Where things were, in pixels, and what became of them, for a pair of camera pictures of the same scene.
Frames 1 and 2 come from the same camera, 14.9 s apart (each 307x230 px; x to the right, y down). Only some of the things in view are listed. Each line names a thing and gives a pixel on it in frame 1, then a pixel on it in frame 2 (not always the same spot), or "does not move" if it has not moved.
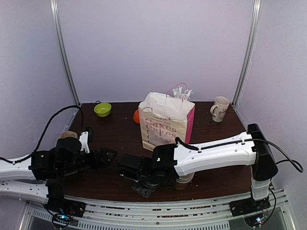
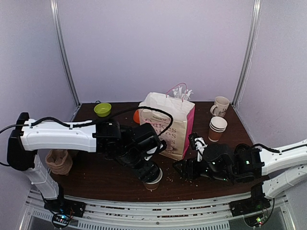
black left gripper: x=104 y=163 → x=148 y=171
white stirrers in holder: x=177 y=92 does not move
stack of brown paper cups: x=182 y=181 → x=217 y=125
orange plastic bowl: x=136 y=116 does not move
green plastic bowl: x=102 y=109 does not move
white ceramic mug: x=218 y=110 does not move
